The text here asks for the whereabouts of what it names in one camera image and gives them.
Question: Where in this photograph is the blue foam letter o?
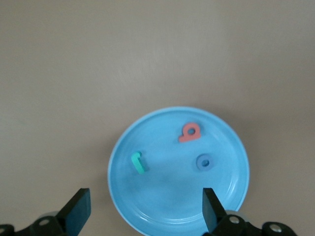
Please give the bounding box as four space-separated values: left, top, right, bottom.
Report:
196 154 215 172

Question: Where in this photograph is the brown table cover sheet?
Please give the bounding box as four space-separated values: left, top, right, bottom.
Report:
0 0 315 236

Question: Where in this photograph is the teal foam letter j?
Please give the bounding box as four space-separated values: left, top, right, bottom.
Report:
130 151 150 175

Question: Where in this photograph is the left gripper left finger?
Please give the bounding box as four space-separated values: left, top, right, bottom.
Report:
0 188 92 236

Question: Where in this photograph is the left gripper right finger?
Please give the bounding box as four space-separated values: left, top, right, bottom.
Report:
203 188 297 236

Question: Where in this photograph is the salmon foam letter b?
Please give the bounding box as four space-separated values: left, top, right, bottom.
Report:
179 122 200 144

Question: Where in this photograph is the blue plate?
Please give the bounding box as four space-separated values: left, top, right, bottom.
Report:
107 106 251 236

